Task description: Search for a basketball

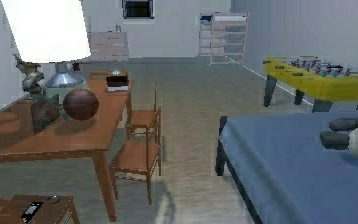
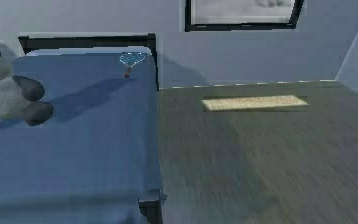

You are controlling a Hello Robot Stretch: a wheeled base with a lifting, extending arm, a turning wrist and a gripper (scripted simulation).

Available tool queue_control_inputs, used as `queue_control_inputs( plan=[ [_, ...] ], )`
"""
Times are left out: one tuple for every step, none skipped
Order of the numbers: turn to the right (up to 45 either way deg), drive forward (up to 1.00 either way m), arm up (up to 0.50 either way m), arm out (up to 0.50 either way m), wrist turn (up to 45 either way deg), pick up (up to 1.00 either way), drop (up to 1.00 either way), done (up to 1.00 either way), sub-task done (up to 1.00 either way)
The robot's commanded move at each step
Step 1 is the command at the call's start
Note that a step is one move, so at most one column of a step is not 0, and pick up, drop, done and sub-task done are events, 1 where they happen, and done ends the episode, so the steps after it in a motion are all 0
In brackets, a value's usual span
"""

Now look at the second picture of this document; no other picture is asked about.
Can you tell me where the grey and white plush toy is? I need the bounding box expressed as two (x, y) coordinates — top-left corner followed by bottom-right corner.
(0, 40), (55, 127)

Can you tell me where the black framed window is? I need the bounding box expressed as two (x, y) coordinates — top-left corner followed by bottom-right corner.
(184, 0), (306, 33)

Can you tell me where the blue bed with black frame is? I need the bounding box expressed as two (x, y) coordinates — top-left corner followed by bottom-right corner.
(0, 32), (168, 224)

